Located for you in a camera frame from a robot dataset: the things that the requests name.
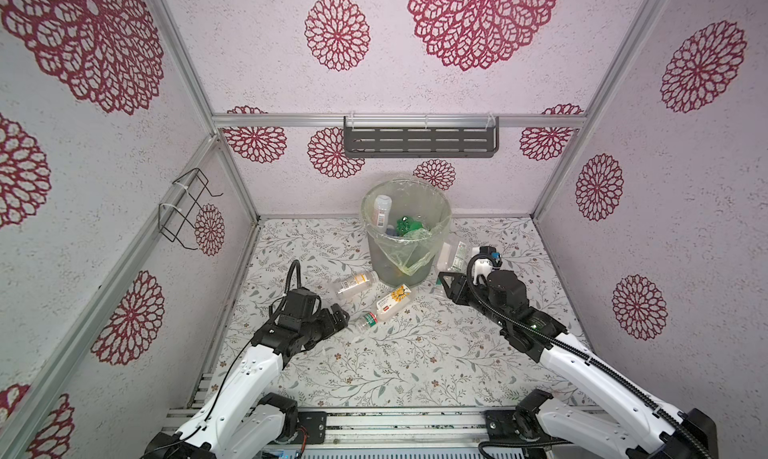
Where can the translucent green bin liner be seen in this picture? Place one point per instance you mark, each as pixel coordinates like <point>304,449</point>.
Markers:
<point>405,249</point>

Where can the clear bottle green white label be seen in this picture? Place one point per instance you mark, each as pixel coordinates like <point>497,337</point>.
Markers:
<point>454,255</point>

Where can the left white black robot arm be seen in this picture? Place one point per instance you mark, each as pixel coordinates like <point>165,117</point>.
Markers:
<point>240,393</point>

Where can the black wire wall rack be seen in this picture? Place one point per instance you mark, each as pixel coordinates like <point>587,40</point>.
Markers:
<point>192,221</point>

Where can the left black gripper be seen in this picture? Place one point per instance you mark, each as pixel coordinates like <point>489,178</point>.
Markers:
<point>330,326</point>

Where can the grey slotted wall shelf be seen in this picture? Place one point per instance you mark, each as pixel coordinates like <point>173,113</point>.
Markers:
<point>419,142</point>

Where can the white bottle red cap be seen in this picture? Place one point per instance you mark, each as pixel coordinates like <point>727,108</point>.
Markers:
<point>381,211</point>

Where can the green soda bottle yellow cap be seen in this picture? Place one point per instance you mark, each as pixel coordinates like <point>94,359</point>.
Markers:
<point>410,228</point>

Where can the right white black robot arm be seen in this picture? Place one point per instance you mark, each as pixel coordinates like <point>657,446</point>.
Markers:
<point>547,342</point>

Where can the grey mesh waste bin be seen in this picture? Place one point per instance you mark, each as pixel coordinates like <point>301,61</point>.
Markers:
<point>401,261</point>

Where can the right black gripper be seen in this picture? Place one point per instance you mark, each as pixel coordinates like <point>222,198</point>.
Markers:
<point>457,288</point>

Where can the clear bottle sunflower label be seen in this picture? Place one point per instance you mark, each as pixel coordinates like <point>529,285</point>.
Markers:
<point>385,308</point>

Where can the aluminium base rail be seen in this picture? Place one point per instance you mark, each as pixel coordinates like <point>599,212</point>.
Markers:
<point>408,426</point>

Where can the clear bottle orange label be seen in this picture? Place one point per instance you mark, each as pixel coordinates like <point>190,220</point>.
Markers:
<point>354,285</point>

